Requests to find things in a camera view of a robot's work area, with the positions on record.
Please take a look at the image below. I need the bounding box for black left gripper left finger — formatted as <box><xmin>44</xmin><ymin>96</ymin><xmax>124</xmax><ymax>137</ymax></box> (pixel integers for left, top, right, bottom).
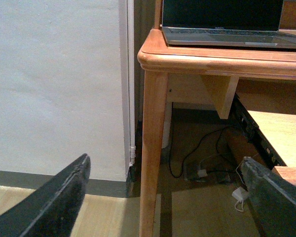
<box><xmin>0</xmin><ymin>154</ymin><xmax>91</xmax><ymax>237</ymax></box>

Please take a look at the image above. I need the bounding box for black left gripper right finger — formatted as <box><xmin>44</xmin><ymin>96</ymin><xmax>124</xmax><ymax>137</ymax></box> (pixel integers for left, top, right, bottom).
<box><xmin>241</xmin><ymin>157</ymin><xmax>296</xmax><ymax>237</ymax></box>

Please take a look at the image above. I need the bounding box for white power adapter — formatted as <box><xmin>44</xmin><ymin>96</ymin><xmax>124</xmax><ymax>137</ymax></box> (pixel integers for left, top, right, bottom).
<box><xmin>232</xmin><ymin>187</ymin><xmax>249</xmax><ymax>201</ymax></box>

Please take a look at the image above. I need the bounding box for wooden desk drawer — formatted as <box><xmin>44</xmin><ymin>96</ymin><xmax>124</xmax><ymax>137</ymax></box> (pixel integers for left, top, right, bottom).
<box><xmin>232</xmin><ymin>94</ymin><xmax>296</xmax><ymax>186</ymax></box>

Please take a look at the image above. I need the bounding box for power strip on floor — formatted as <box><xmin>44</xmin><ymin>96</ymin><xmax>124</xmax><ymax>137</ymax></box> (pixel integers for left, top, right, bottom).
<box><xmin>184</xmin><ymin>161</ymin><xmax>231</xmax><ymax>183</ymax></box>

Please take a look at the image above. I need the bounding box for wooden desk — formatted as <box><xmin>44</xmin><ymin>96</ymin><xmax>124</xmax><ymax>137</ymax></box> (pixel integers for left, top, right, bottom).
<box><xmin>138</xmin><ymin>0</ymin><xmax>296</xmax><ymax>237</ymax></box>

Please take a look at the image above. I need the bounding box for grey open laptop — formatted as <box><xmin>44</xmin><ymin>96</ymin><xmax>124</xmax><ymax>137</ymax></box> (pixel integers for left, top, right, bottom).
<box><xmin>161</xmin><ymin>0</ymin><xmax>296</xmax><ymax>49</ymax></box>

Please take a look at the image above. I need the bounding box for white thin cable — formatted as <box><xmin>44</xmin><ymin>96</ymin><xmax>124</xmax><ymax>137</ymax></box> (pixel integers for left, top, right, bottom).
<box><xmin>235</xmin><ymin>153</ymin><xmax>259</xmax><ymax>185</ymax></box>

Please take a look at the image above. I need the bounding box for black floor cable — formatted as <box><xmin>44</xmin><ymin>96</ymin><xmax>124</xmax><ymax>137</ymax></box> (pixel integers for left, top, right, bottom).
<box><xmin>169</xmin><ymin>124</ymin><xmax>240</xmax><ymax>178</ymax></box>

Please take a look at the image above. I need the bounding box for white wall conduit pipe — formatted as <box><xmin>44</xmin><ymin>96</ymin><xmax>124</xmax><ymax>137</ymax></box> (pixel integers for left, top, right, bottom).
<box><xmin>126</xmin><ymin>0</ymin><xmax>136</xmax><ymax>167</ymax></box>

